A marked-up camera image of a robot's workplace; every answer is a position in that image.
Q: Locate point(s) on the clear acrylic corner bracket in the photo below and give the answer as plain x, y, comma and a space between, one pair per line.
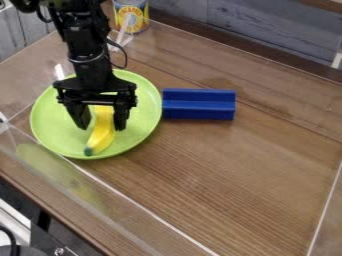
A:
120, 35

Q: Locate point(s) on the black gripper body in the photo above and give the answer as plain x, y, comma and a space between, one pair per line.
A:
76, 93

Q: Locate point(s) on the blue rectangular block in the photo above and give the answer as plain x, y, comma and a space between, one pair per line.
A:
197, 103

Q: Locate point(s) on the clear acrylic front barrier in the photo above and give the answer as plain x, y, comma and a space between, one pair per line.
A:
117, 225

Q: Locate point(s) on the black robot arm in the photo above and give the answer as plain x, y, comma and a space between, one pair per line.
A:
81, 25

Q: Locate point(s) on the yellow toy banana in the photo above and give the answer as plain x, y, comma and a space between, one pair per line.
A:
102, 132

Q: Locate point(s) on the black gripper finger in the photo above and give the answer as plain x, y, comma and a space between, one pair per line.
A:
78, 113
121, 108

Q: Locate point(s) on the green plate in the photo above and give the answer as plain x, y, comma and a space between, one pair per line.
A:
57, 134

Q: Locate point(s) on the yellow labelled tin can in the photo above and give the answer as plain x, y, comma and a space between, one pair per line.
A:
132, 11

